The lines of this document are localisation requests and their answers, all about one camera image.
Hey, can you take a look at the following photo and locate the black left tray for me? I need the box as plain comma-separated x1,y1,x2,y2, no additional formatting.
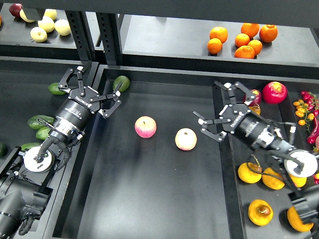
0,57,93,239

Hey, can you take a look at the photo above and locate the green avocado top left tray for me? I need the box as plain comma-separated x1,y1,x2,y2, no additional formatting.
48,82,66,95

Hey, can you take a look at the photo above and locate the pale pink apple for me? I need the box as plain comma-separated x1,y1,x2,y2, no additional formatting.
175,128,197,151

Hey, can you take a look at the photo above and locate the black centre tray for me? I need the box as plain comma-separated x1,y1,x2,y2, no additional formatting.
60,65,246,239

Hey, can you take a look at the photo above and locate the pale yellow pear middle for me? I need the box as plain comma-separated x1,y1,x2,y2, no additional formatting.
37,16,55,33

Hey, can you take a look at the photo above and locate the green avocado left edge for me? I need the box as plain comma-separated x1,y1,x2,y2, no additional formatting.
0,142,7,156

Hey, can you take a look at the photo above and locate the orange front bottom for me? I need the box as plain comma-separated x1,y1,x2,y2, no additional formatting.
234,45,255,59

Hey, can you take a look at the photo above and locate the black right tray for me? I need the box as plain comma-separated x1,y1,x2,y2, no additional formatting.
212,73,319,239

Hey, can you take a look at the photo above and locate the yellow pear left in bin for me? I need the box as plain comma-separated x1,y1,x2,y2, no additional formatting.
238,154,262,184

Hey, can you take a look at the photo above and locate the orange top left of pile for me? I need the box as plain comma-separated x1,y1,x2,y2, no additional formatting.
209,26,228,44

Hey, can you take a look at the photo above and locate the yellow pear middle in bin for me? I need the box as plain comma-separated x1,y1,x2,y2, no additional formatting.
262,167,285,190

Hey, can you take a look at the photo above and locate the black perforated shelf post left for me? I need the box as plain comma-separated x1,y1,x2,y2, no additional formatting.
65,10,96,61

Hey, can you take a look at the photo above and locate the black tray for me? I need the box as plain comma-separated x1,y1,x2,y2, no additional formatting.
212,73,319,239
0,57,93,239
60,65,246,239

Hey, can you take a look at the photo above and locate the red chili pepper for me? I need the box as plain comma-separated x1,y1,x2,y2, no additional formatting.
307,117,319,144

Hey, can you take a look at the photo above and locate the green avocado lower cluster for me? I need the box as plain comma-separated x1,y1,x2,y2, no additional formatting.
21,142,41,151

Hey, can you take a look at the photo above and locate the yellow pear near red apples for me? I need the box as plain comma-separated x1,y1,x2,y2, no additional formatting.
249,104,261,115

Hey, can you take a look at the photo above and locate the pale yellow pear front left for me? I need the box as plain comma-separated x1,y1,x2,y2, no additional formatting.
30,27,47,43

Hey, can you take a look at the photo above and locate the orange left front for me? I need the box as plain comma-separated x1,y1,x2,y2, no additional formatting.
207,38,222,54

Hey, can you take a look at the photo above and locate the orange centre small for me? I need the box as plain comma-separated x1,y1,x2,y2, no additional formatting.
235,33,250,48

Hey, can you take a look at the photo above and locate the pale yellow pear right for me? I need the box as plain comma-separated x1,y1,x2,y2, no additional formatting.
55,19,71,36

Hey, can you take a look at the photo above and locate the pale yellow pear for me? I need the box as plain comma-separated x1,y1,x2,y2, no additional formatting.
37,16,55,33
55,19,71,36
30,27,47,43
44,8,57,20

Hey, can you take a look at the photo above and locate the pink red apple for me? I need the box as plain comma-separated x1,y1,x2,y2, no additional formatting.
135,116,157,138

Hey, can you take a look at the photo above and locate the pale yellow pear half hidden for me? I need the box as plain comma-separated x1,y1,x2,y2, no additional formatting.
19,9,35,23

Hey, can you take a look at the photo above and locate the green avocado cluster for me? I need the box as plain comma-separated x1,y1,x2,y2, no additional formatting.
27,115,55,129
21,142,41,151
35,126,51,140

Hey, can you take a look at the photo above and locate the bright red apple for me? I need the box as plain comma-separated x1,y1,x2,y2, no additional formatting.
262,81,288,104

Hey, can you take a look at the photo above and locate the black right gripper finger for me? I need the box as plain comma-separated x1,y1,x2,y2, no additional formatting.
214,81,257,106
192,111,231,142

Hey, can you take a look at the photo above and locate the orange right small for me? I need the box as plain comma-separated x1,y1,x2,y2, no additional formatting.
248,39,263,56

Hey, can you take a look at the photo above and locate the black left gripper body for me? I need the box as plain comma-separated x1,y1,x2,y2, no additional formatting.
56,86,100,130

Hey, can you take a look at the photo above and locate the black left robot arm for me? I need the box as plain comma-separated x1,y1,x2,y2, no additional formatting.
0,61,121,239

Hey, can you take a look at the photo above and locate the green avocado middle cluster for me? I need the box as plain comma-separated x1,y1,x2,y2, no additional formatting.
35,126,51,140

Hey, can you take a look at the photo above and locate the orange cherry tomato bunch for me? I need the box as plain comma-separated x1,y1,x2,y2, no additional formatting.
293,99,315,126

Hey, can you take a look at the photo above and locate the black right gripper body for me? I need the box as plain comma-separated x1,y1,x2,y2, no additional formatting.
219,104,273,149

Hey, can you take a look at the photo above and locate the pale yellow pear back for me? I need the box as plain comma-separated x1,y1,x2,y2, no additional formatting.
44,8,57,20

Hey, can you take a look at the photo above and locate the orange top right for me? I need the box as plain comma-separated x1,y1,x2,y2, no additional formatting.
259,24,278,43

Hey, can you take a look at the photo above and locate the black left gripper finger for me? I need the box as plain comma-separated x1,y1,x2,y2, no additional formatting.
58,60,92,97
89,82,122,119

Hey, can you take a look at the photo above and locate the black perforated shelf post right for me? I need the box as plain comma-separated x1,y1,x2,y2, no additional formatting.
96,12,123,66

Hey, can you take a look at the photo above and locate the green avocado upper cluster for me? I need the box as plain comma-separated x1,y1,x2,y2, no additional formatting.
27,115,55,129

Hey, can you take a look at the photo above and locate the orange top centre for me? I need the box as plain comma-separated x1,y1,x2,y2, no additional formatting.
241,23,260,38

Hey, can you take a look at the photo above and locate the black perforated shelf post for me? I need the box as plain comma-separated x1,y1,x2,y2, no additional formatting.
96,12,123,66
65,10,96,61

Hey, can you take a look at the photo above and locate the yellow pear right in bin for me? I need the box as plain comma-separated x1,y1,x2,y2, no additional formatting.
289,174,307,188

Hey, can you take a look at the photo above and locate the orange small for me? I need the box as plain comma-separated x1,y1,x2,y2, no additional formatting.
248,39,263,56
235,33,250,48

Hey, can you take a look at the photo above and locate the yellow pear in bin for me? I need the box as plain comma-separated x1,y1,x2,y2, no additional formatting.
238,154,262,184
289,174,307,188
262,167,285,190

